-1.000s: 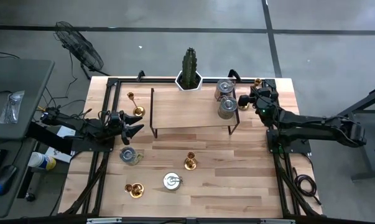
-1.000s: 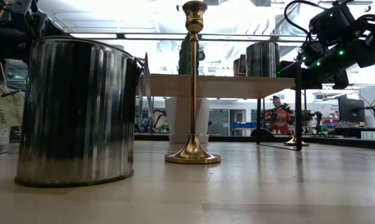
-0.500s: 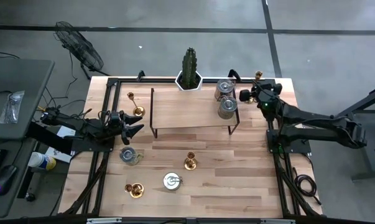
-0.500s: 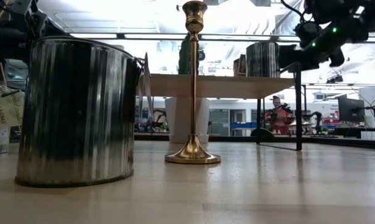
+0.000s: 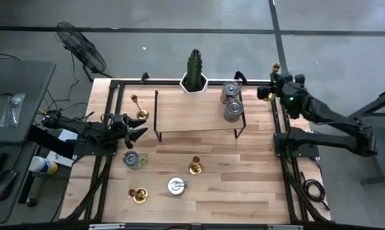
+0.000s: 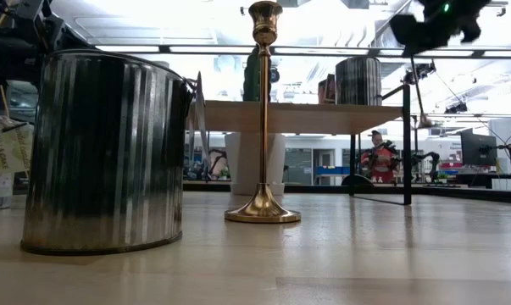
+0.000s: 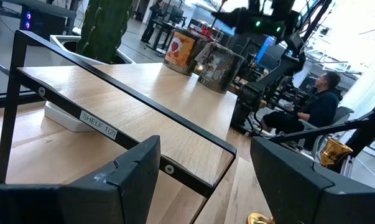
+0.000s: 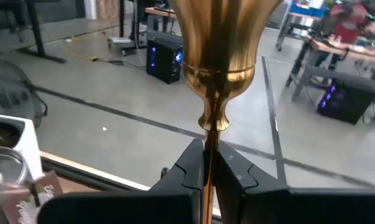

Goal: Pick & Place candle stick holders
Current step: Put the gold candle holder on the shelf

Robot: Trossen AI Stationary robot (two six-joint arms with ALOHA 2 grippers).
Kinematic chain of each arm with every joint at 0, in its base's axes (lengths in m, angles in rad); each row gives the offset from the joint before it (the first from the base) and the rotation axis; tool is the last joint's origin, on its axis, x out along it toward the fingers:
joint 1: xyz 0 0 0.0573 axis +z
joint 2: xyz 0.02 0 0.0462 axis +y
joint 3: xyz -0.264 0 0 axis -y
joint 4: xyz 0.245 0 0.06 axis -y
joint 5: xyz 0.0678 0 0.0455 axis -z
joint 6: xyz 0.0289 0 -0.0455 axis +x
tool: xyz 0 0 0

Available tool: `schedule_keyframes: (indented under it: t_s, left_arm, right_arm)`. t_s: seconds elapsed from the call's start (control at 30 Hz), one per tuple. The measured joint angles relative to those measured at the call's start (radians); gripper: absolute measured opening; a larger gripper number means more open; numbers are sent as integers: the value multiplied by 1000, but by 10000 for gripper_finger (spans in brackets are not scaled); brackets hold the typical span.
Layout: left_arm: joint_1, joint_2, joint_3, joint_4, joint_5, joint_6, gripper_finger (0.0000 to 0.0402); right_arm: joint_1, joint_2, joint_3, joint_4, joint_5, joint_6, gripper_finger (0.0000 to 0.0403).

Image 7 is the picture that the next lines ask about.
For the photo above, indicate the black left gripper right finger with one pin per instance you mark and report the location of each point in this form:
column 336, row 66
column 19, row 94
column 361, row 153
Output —
column 299, row 193

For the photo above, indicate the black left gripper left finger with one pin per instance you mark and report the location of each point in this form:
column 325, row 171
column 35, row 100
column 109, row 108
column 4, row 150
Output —
column 81, row 205

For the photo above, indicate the medium gold candlestick holder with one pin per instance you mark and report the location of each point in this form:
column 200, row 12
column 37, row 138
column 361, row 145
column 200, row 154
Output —
column 260, row 219

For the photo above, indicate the tall gold candlestick holder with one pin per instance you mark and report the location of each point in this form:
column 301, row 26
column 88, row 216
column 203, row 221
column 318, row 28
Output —
column 335, row 152

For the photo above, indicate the small brown box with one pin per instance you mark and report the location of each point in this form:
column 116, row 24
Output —
column 179, row 49

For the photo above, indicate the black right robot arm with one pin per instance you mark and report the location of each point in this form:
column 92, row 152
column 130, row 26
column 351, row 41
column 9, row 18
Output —
column 268, row 81

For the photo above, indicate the black workstation table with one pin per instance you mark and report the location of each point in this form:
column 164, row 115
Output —
column 167, row 34

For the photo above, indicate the person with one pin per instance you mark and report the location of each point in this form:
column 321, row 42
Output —
column 154, row 18
column 321, row 109

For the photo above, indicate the grey office chair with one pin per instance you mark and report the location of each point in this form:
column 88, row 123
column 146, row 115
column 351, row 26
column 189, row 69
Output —
column 342, row 113

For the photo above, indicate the green cactus plant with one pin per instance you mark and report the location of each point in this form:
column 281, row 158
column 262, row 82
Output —
column 103, row 28

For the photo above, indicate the white hexagonal plant pot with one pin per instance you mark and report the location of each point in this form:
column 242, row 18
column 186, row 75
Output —
column 58, row 43

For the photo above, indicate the black computer tower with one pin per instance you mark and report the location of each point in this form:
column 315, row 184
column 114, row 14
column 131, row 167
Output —
column 44, row 28

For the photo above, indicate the dark background desk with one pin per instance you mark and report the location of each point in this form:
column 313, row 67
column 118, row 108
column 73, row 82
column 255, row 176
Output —
column 50, row 11

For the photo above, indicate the black metal table frame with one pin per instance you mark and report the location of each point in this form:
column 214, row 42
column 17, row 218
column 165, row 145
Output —
column 370, row 124

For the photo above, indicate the wooden shelf black metal frame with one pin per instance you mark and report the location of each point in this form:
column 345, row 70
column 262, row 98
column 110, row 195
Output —
column 128, row 99

